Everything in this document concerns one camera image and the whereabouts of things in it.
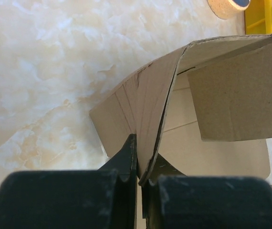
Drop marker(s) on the tape roll blue label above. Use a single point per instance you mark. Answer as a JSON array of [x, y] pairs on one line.
[[226, 9]]

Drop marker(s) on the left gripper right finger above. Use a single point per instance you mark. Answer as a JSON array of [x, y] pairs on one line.
[[172, 200]]

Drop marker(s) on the brown cardboard box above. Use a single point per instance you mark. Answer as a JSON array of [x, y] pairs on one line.
[[205, 107]]

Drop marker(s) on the yellow plastic basket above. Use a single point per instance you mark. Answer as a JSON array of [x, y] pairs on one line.
[[258, 17]]

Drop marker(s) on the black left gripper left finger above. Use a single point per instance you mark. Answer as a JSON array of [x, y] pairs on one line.
[[73, 199]]

